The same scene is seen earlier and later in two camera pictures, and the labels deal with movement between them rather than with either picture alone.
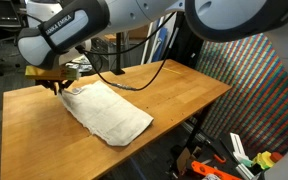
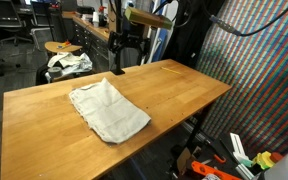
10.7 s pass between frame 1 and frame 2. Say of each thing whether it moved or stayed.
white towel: moved
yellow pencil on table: stayed
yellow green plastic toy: stayed
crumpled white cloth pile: stayed
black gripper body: moved
